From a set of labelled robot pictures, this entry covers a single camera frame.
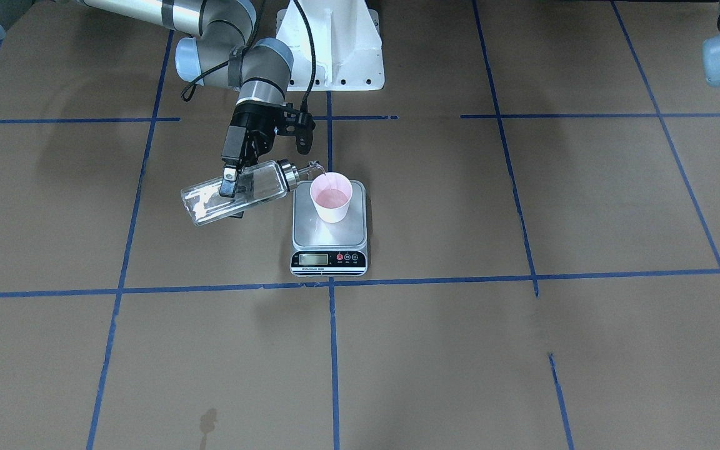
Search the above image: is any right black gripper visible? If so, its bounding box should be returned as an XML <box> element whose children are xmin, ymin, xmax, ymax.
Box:
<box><xmin>218</xmin><ymin>101</ymin><xmax>316</xmax><ymax>219</ymax></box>

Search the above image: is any glass sauce bottle steel cap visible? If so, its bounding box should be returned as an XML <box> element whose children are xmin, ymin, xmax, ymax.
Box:
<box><xmin>180</xmin><ymin>159</ymin><xmax>326</xmax><ymax>227</ymax></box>

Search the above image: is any pink paper cup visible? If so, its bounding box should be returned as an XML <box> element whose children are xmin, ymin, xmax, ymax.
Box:
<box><xmin>309</xmin><ymin>172</ymin><xmax>353</xmax><ymax>223</ymax></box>

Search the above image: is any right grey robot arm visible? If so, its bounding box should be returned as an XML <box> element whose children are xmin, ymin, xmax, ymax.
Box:
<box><xmin>82</xmin><ymin>1</ymin><xmax>324</xmax><ymax>226</ymax></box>

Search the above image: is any digital kitchen scale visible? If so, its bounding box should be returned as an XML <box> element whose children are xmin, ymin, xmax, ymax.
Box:
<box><xmin>289</xmin><ymin>180</ymin><xmax>369</xmax><ymax>277</ymax></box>

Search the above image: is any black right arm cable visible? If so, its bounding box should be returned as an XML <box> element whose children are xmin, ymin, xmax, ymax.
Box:
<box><xmin>180</xmin><ymin>0</ymin><xmax>318</xmax><ymax>126</ymax></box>

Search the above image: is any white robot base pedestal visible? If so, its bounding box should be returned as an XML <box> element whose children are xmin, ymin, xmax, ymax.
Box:
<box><xmin>276</xmin><ymin>1</ymin><xmax>385</xmax><ymax>91</ymax></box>

